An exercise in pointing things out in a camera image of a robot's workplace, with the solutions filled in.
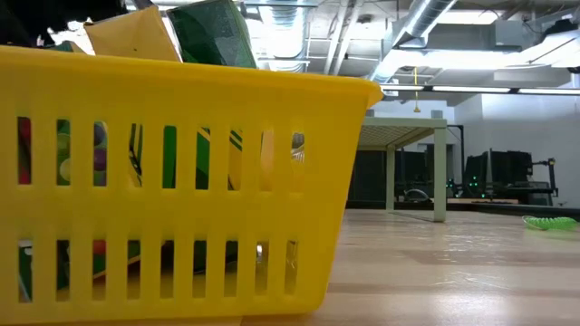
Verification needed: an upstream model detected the yellow plastic basket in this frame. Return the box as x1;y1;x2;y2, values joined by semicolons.
0;44;384;325

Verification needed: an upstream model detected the crayon box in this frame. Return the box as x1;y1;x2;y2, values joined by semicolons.
129;0;258;191
16;39;142;303
83;5;182;63

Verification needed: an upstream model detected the green spiral coil tie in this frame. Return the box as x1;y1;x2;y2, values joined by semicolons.
520;215;580;233

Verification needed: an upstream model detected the black partition panel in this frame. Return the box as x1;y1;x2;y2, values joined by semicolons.
347;149;454;204

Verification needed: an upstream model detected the ceiling light strip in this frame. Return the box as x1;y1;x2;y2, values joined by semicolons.
517;87;580;97
431;85;512;94
376;83;426;92

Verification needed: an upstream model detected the green perforated metal riser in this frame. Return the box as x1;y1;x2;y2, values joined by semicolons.
357;117;449;223

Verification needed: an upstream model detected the black robot workstation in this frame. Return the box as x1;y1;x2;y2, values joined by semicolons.
464;149;559;206

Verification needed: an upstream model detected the grey ceiling air unit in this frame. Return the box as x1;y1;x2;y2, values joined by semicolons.
425;20;532;52

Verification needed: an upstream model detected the silver ribbed air duct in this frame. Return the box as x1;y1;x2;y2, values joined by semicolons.
257;4;314;74

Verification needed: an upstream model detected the wooden table with black frame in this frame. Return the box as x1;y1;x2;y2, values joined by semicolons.
343;200;580;219

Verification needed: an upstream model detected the yellow hanging cord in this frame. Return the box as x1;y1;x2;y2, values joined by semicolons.
411;66;421;114

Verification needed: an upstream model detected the silver spiral air duct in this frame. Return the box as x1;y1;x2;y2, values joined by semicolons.
367;0;459;86

